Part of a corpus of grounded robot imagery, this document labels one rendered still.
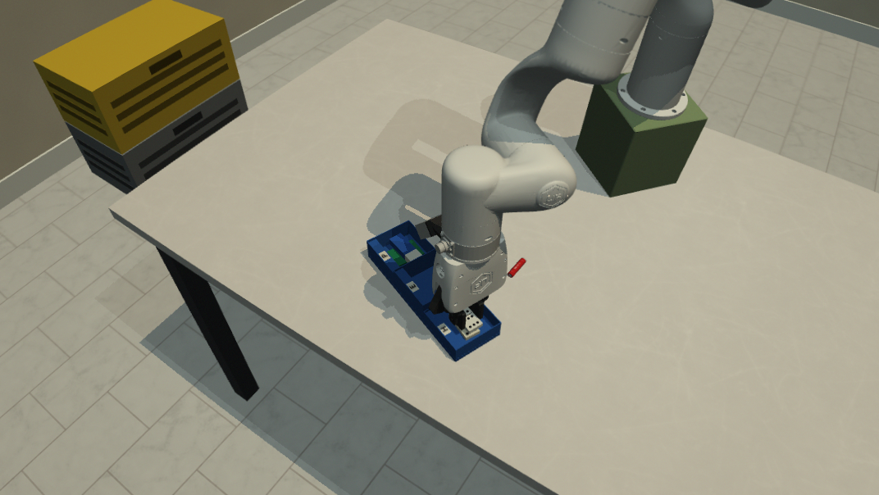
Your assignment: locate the blue rack of bins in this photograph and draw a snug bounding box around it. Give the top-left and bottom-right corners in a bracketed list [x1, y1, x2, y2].
[367, 220, 501, 362]

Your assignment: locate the grey and cream domino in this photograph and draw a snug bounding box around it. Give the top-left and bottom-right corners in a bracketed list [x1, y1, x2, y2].
[455, 325, 480, 340]

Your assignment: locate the white domino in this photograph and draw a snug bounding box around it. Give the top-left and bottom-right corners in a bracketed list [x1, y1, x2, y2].
[464, 307, 483, 334]

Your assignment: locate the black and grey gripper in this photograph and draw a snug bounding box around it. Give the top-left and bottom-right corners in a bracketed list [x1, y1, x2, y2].
[428, 232, 508, 330]

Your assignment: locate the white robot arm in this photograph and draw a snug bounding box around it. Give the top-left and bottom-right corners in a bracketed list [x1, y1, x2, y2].
[415, 0, 713, 261]

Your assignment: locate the red aaa battery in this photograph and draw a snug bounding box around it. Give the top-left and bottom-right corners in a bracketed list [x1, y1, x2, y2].
[508, 257, 526, 278]

